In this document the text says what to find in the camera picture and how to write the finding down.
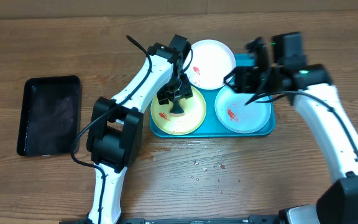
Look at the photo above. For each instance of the white plate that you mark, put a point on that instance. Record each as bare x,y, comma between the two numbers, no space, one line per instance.
210,62

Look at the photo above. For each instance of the yellow plate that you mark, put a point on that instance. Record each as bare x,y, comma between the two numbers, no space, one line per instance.
192,118

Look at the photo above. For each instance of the green and pink sponge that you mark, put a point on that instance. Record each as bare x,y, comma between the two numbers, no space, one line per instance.
176,110

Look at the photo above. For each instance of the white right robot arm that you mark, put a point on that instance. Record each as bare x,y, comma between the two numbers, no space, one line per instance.
285,72

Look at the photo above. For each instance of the light blue plate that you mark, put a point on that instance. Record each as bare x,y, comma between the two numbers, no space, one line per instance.
233,113

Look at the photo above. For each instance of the black rectangular water tray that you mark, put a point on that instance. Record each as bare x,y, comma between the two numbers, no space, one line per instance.
50,116

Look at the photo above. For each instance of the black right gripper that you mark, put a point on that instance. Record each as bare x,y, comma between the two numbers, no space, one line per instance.
247,83

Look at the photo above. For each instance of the teal plastic serving tray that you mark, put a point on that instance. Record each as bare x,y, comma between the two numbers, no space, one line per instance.
212,127

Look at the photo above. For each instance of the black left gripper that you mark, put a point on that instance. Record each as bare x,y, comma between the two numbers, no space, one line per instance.
185,93

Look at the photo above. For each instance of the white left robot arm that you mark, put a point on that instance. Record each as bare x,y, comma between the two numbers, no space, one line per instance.
115,130

